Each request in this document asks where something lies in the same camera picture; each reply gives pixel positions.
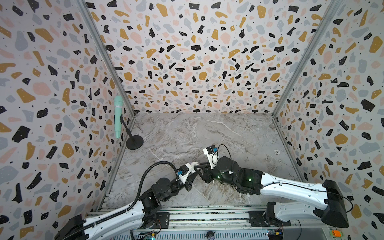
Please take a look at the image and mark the black microphone stand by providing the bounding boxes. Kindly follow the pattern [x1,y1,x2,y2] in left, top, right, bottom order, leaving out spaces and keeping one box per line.
[120,115,144,150]

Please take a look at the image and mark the orange button box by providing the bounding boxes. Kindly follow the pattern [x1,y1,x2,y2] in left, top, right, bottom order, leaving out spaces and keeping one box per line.
[330,230,343,238]

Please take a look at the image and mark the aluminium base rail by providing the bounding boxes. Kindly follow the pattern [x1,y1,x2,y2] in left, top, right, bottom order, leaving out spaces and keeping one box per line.
[80,202,332,240]

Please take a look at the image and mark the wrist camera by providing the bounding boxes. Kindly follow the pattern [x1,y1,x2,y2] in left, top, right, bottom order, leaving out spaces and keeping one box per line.
[203,145,218,169]
[178,162,199,185]

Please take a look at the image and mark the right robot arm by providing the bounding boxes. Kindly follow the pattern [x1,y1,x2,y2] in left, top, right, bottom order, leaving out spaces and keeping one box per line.
[194,157,350,228]

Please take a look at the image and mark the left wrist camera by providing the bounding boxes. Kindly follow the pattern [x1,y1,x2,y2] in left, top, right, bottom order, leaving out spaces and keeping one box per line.
[178,162,199,185]

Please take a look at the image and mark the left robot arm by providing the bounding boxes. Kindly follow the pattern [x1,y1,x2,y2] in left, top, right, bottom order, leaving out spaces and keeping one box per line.
[54,161,199,240]

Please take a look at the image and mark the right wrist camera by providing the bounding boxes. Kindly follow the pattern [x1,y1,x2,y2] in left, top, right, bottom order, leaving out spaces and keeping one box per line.
[203,145,218,169]

